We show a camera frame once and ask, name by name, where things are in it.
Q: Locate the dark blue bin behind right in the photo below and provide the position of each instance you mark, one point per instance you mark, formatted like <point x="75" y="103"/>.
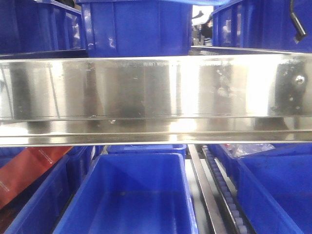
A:
<point x="264" y="24"/>

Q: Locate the blue bin lower shelf left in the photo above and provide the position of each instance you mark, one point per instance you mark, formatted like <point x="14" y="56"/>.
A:
<point x="38" y="208"/>

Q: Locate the blue bin upper shelf centre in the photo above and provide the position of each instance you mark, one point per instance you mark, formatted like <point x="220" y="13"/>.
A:
<point x="136" y="28"/>

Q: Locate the blue bin lower shelf right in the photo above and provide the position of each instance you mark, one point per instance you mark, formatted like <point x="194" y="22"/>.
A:
<point x="274" y="187"/>

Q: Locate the stainless steel shelf front rail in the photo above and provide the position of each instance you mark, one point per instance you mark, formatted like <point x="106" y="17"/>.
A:
<point x="189" y="99"/>

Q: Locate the blue bin upper shelf left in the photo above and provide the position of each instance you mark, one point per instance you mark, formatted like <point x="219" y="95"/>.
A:
<point x="39" y="25"/>

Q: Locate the blue bin lower shelf centre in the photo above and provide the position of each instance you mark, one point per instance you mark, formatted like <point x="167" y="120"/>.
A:
<point x="132" y="194"/>

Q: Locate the blue bin shelf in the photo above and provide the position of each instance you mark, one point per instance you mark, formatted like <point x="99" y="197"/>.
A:
<point x="274" y="187"/>
<point x="132" y="194"/>
<point x="39" y="25"/>
<point x="38" y="208"/>
<point x="136" y="28"/>

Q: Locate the roller track rail lower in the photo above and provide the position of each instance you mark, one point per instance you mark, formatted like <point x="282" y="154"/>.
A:
<point x="213" y="195"/>

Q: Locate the red paper bag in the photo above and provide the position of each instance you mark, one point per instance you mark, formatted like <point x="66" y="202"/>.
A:
<point x="25" y="168"/>

